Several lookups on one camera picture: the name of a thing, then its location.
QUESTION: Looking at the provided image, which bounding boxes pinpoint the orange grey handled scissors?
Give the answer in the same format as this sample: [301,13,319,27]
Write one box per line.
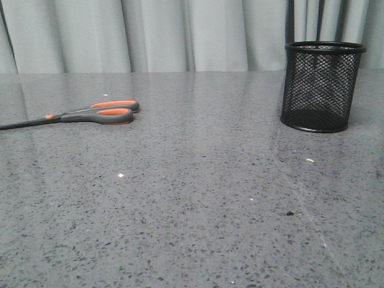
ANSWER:
[1,100,140,130]

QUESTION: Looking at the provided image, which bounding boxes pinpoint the grey pleated curtain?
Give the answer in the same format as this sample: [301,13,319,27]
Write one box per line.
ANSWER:
[1,1,383,74]

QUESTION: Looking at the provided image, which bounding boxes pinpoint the black wire mesh bucket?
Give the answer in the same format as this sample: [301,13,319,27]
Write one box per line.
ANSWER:
[280,41,366,133]

